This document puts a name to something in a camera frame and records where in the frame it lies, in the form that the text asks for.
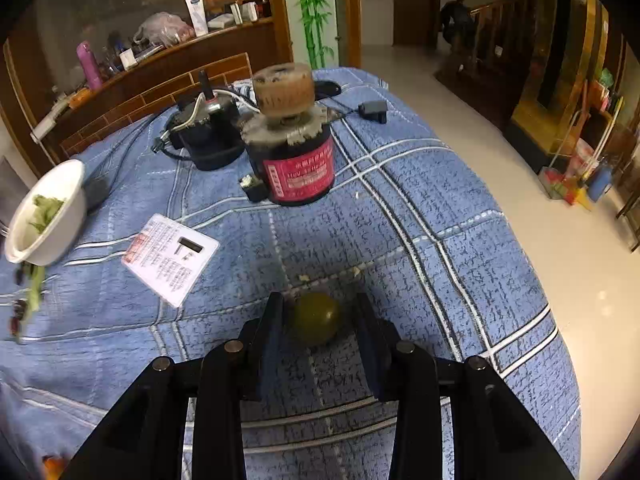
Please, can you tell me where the round green fruit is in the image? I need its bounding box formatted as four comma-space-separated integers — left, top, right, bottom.
291, 292, 344, 347

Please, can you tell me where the white tube container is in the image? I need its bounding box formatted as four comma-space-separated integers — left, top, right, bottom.
184, 0, 209, 37

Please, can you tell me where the green leafy vegetable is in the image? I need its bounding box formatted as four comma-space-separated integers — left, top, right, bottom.
22, 264, 47, 317

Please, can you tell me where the blue bucket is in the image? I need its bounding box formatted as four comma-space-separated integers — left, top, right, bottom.
587, 164, 614, 203

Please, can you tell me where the wooden counter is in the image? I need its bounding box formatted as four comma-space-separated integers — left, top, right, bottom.
2, 0, 293, 161

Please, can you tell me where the pink bottle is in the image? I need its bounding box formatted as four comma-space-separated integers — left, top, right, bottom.
76, 41, 104, 91

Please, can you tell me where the blue checked tablecloth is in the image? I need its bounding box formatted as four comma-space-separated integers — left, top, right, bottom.
0, 66, 583, 480

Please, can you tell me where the black plug adapter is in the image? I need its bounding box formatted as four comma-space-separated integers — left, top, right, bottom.
357, 101, 389, 125

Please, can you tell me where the white bowl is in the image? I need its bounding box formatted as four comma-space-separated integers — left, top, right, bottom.
4, 159, 88, 267

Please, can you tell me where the crumpled clear plastic bag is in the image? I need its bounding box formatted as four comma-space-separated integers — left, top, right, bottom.
132, 11, 197, 47

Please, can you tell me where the black motor with wooden pulley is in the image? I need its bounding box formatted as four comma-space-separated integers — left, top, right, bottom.
237, 62, 337, 208

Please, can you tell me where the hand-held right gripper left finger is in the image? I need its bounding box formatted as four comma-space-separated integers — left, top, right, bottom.
62, 291, 286, 480

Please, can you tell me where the bamboo wall decal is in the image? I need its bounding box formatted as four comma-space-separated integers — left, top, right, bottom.
292, 0, 337, 68

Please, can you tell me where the orange fruit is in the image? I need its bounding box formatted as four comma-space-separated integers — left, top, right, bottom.
41, 455, 68, 480

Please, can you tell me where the dark figurine statue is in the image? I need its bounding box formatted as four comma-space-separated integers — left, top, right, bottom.
439, 0, 476, 53

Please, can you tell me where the small dark red fruit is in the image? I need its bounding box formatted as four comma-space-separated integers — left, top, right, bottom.
10, 299, 30, 333

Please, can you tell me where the black box device with cables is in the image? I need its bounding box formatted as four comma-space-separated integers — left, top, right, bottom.
152, 70, 246, 172

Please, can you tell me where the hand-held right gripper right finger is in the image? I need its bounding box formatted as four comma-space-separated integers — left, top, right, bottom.
355, 292, 577, 480

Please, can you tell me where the white printed card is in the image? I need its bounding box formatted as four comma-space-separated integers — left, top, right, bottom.
121, 213, 221, 309

